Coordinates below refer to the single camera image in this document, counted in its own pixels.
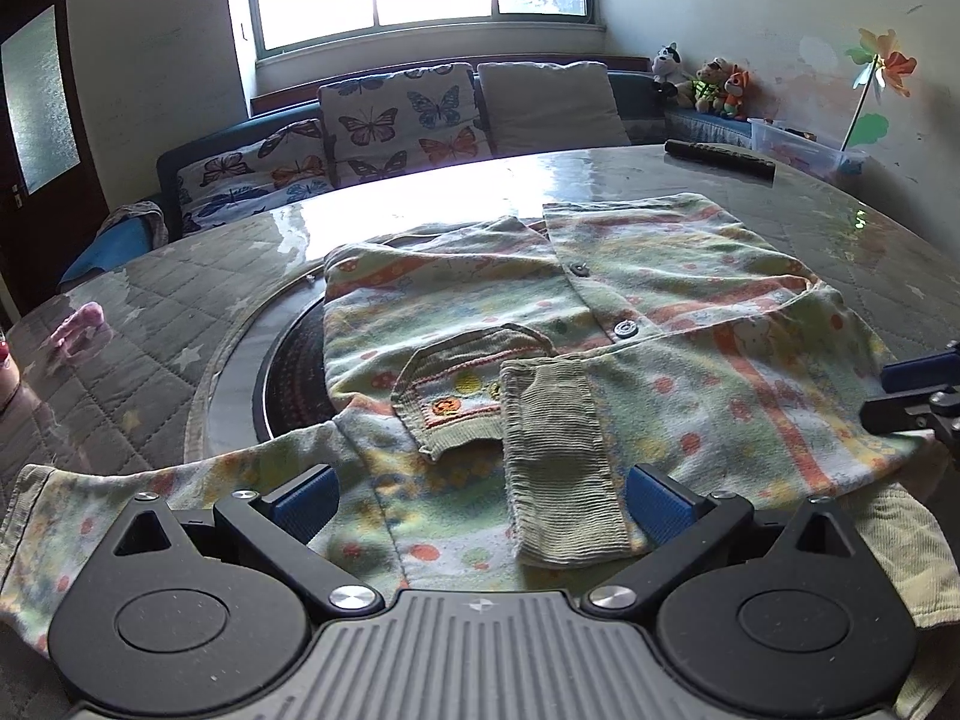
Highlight colourful patterned children's cardigan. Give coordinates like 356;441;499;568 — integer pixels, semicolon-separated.
2;193;958;647

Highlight round black induction cooktop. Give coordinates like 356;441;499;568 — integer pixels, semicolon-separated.
252;298;335;442

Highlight clear plastic storage box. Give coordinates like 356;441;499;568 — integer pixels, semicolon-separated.
748;119;867;184

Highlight black remote control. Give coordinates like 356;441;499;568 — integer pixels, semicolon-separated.
664;140;776;182

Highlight colourful paper pinwheel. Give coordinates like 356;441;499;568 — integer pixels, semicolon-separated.
841;28;918;151

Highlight pink cartoon water bottle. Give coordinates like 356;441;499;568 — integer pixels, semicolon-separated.
0;332;21;416

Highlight blue grey blanket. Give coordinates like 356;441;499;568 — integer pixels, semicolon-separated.
97;200;171;251

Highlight lying butterfly print pillow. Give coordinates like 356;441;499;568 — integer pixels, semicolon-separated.
178;119;334;236

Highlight brown orange plush toys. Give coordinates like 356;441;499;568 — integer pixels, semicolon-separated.
692;57;750;121

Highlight dark blue sofa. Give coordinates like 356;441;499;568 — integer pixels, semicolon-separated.
60;62;750;289

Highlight upright butterfly print pillow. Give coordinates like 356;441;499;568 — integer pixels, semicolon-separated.
319;62;491;187

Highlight dark wooden door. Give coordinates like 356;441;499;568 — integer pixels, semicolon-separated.
2;0;107;316

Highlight black white plush toy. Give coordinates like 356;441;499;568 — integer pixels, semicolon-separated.
651;43;693;109

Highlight plain beige pillow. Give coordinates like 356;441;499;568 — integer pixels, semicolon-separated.
477;62;631;156

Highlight pink hair tie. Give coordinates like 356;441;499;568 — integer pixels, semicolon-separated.
47;301;109;353

